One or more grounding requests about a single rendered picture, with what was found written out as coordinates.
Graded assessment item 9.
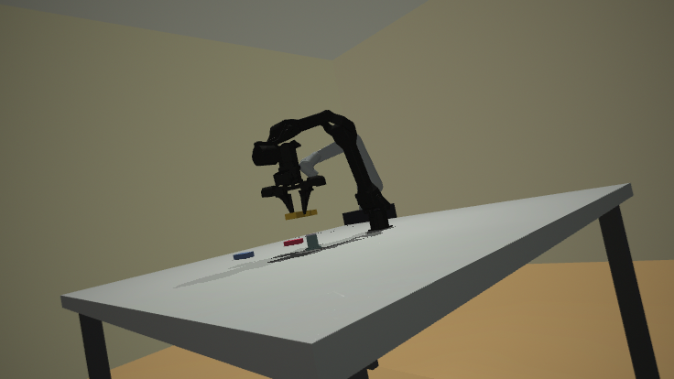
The red rectangular block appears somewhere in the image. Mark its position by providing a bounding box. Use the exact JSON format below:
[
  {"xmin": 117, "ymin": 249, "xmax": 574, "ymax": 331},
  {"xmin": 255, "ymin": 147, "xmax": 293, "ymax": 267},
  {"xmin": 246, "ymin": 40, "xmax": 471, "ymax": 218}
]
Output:
[{"xmin": 283, "ymin": 238, "xmax": 304, "ymax": 246}]

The yellow bar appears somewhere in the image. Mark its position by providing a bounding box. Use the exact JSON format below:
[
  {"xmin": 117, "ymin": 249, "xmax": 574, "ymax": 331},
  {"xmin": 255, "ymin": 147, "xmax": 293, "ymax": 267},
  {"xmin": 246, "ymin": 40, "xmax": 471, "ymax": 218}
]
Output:
[{"xmin": 285, "ymin": 210, "xmax": 318, "ymax": 220}]

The blue rectangular block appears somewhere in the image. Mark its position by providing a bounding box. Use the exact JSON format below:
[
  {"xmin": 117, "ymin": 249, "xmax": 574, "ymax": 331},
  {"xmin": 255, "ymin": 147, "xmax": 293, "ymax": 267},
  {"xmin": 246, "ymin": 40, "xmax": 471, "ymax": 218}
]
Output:
[{"xmin": 234, "ymin": 252, "xmax": 255, "ymax": 260}]

